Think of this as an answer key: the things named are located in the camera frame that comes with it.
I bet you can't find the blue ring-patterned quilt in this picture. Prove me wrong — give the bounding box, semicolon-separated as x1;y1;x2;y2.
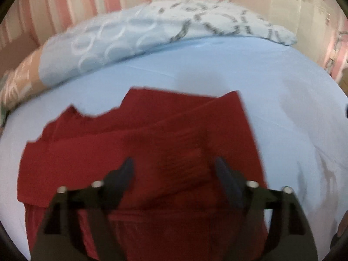
0;0;297;115

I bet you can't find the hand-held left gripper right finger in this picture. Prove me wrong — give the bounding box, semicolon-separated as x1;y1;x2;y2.
214;156;318;261

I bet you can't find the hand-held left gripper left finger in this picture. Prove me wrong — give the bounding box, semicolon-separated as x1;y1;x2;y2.
30;157;135;261

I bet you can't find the red knitted garment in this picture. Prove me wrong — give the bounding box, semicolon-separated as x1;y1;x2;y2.
17;87;269;261

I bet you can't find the light blue bed sheet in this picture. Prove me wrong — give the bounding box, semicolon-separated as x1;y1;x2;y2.
0;37;348;261

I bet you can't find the brown bed headboard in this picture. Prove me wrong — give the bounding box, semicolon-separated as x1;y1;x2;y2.
0;33;38;74

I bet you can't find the white wardrobe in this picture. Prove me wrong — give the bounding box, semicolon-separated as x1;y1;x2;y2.
268;0;339;70

